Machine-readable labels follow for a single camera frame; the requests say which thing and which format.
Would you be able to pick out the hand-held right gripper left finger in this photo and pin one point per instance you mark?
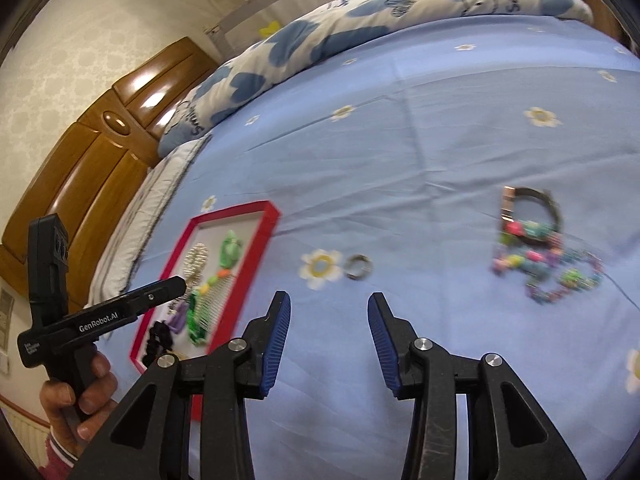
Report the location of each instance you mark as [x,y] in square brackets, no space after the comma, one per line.
[277,345]

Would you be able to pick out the blue floral bed sheet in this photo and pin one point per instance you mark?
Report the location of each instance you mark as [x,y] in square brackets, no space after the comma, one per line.
[400,135]

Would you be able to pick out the wooden headboard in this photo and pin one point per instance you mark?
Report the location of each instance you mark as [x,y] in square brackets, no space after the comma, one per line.
[100,160]

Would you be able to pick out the red cardboard box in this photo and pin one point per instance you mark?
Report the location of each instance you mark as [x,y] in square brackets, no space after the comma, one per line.
[265,215]

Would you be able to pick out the blue heart printed duvet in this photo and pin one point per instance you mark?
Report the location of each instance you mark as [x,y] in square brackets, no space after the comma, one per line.
[325,40]

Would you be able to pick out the purple flower hair clip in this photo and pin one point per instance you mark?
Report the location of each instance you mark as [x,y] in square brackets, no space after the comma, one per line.
[180,317]

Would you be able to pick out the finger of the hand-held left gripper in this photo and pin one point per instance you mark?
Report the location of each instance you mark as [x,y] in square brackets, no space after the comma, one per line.
[160,292]

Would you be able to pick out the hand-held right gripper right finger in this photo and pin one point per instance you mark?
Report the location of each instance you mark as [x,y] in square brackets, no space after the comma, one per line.
[382,345]

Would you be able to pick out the person's left hand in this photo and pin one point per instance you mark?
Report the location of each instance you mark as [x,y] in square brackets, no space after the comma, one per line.
[97,390]

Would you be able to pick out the yellow bow toy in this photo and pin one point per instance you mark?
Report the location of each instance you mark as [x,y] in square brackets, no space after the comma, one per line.
[270,27]

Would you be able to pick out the person's left forearm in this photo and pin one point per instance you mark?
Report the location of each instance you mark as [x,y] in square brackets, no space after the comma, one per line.
[57,462]

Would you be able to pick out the black scrunchie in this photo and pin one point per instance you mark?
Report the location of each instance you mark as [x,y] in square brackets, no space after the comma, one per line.
[157,342]

